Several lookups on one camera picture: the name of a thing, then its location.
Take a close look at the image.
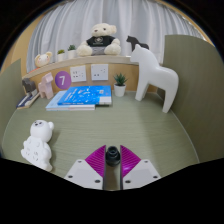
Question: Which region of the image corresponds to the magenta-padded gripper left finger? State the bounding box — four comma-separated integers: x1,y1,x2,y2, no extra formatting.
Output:
63,144,107,191

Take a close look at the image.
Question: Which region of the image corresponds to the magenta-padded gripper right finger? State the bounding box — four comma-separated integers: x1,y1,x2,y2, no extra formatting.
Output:
119,144,162,191

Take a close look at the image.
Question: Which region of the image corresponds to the black charger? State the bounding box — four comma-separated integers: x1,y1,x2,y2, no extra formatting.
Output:
105,145,122,167

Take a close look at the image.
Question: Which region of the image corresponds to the white bear-shaped power strip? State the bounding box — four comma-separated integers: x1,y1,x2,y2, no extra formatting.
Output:
20,119,55,173

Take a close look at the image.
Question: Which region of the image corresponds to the bright blue book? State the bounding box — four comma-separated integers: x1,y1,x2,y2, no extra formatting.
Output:
57,85,113,107

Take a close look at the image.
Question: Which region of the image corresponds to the spiky potted plant white pot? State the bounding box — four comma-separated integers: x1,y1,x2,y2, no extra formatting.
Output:
112,72,128,98

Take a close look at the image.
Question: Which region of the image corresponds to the navy blue book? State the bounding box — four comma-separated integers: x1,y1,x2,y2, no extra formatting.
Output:
16,92,42,110

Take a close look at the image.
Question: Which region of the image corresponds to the pink horse figurine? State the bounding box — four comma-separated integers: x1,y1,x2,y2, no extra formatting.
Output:
37,72,55,100

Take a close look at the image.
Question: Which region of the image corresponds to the green partition panel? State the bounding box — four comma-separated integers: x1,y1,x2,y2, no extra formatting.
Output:
0,58,24,148
162,34,224,163

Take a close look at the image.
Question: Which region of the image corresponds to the purple round number sign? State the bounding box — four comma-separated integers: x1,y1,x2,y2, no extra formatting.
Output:
54,70,73,91

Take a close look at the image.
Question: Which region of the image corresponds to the large white horse figurine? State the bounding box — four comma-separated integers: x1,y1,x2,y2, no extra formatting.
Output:
129,43,180,114

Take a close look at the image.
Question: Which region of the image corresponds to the dark grey horse figurine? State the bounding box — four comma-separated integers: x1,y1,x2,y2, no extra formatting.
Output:
21,77,39,99

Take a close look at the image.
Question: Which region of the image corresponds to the wooden shelf ledge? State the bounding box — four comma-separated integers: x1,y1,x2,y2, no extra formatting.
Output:
23,54,158,98

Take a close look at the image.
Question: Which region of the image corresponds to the small potted plant white pot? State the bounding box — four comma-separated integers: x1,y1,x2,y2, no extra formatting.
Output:
56,49,66,63
67,44,77,60

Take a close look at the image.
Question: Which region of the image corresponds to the small cream plush bear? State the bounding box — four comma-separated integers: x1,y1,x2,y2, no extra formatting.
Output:
34,50,54,69

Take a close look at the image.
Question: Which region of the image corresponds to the dark brown horse figurine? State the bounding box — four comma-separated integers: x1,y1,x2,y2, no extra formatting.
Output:
125,35,150,53

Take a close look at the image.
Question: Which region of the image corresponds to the cream teddy bear black shirt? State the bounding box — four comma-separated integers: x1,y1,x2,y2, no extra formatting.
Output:
76,22,122,57

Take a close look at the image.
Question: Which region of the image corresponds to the white grey curtain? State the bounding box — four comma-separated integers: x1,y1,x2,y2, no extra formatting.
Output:
25,0,204,73

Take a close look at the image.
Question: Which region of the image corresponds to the white wall socket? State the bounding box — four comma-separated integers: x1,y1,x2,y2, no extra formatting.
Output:
90,63,110,82
69,65,88,83

